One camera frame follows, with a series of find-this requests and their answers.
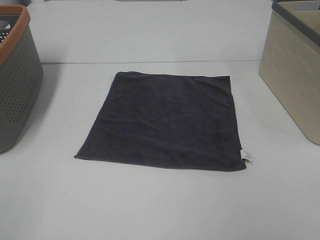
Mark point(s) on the dark grey towel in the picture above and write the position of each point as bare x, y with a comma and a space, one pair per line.
167, 121

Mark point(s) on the beige basket with grey rim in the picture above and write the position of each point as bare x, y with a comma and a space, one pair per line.
290, 63

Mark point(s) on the grey perforated basket orange rim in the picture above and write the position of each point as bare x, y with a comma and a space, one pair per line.
21, 73

